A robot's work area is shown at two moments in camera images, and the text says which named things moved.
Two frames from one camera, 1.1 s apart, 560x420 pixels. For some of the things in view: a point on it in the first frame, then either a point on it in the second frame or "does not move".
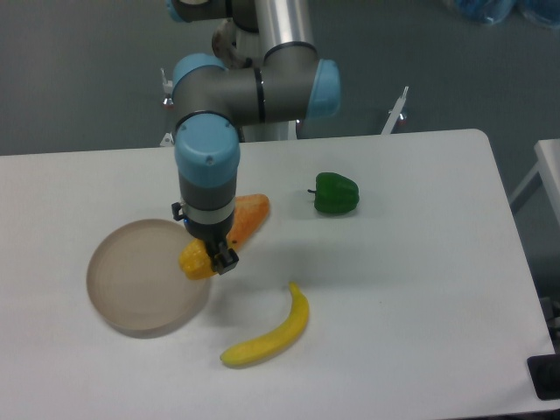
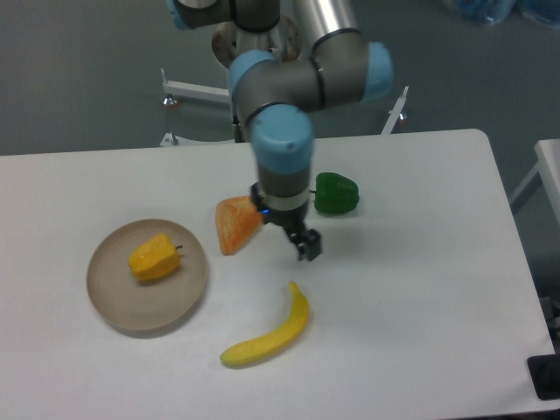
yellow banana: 276,341 does not move
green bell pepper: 334,193 does not move
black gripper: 214,235 -> 308,242
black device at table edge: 544,371 does not move
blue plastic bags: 492,11 does not move
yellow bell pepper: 194,260 -> 156,259
